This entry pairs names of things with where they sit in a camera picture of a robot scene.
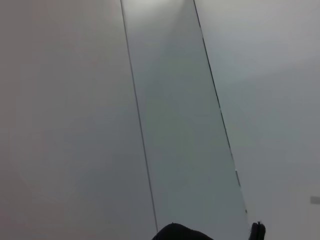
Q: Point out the small grey wall label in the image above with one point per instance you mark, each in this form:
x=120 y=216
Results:
x=315 y=200

